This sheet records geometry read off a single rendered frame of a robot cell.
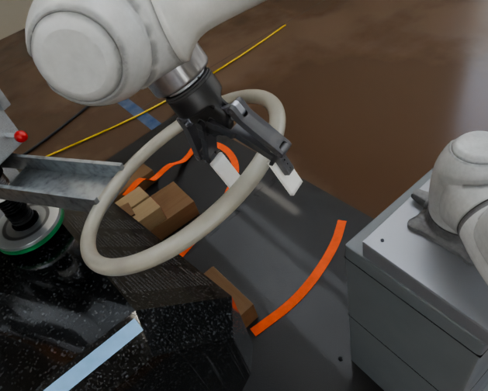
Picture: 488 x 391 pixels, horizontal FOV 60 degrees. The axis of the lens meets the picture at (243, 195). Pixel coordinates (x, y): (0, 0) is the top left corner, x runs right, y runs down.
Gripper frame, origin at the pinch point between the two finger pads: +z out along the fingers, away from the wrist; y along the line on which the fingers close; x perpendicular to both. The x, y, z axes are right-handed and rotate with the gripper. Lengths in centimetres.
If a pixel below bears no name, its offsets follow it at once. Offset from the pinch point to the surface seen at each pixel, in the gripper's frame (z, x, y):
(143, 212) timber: 56, -27, 154
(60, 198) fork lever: -8, 14, 52
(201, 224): -3.3, 11.7, 2.0
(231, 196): -3.3, 6.0, -0.3
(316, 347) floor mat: 115, -11, 62
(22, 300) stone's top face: 11, 37, 77
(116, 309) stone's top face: 22, 25, 52
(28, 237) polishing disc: 3, 22, 86
